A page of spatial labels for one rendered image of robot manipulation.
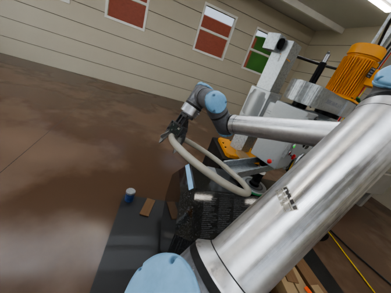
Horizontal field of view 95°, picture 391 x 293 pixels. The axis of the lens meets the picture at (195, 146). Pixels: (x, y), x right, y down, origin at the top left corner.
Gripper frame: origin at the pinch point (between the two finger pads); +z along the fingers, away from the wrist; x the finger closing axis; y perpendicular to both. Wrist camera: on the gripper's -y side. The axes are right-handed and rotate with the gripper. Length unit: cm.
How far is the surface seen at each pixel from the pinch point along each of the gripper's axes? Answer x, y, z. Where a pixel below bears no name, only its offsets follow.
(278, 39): 3, -98, -128
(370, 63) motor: 73, -70, -128
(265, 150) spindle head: 48, -44, -30
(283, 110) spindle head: 40, -36, -57
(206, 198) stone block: 34, -36, 22
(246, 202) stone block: 61, -53, 10
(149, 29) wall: -415, -457, -168
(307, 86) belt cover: 41, -25, -72
